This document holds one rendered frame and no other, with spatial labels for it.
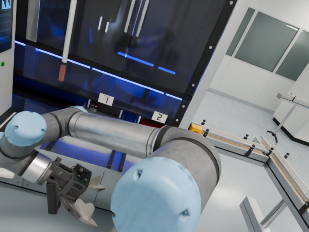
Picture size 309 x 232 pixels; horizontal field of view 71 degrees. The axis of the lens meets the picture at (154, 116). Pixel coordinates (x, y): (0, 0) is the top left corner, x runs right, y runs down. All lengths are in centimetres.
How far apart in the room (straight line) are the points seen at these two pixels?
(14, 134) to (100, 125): 18
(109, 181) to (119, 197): 138
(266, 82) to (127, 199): 650
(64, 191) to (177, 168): 44
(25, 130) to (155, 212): 36
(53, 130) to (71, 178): 14
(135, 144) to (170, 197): 22
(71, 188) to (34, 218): 128
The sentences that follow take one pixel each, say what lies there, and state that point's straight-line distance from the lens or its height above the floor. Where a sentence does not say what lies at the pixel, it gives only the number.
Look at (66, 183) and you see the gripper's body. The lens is 67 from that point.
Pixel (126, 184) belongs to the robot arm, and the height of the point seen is 140.
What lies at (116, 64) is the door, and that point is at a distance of 125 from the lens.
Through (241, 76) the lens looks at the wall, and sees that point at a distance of 640.
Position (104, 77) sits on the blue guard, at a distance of 128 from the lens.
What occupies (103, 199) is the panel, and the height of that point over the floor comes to 20.
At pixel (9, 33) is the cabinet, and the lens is 129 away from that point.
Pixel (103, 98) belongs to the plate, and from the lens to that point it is 133.
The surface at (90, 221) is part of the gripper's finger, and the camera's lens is 69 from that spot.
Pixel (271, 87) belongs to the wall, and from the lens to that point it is 684.
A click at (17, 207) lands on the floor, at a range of 201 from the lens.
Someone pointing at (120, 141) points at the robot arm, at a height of 132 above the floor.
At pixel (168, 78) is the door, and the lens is 125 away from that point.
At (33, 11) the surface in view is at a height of 136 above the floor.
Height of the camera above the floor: 161
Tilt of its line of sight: 26 degrees down
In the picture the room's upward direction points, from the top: 22 degrees clockwise
